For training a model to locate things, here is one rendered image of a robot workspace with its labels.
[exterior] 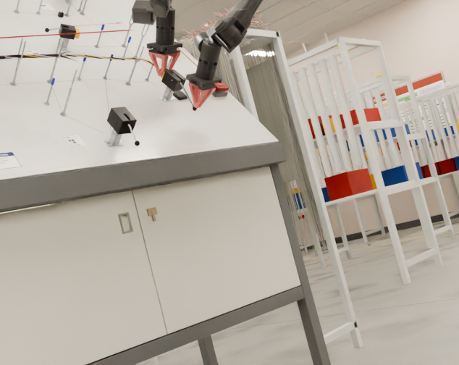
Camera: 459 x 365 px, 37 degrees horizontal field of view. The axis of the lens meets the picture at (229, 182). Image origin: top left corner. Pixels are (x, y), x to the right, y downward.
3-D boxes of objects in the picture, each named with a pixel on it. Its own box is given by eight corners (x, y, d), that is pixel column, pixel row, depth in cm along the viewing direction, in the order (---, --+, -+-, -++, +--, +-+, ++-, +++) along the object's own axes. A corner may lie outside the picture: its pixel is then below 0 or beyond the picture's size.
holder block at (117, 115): (124, 165, 177) (135, 135, 172) (100, 137, 183) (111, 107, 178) (137, 163, 180) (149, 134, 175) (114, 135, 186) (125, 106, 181)
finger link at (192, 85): (182, 103, 207) (189, 75, 203) (197, 101, 212) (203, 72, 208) (200, 113, 204) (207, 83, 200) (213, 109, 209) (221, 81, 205)
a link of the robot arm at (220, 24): (224, 19, 194) (243, 40, 199) (216, 9, 204) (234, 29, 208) (194, 48, 196) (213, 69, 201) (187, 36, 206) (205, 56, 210)
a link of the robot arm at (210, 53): (205, 41, 195) (224, 45, 197) (201, 34, 201) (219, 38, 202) (200, 64, 198) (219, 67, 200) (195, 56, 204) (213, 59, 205)
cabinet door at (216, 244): (302, 284, 216) (271, 165, 219) (169, 334, 179) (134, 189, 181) (297, 285, 218) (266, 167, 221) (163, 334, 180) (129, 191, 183)
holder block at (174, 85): (173, 91, 208) (177, 80, 206) (161, 81, 210) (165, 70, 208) (182, 89, 211) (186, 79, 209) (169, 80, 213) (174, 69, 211)
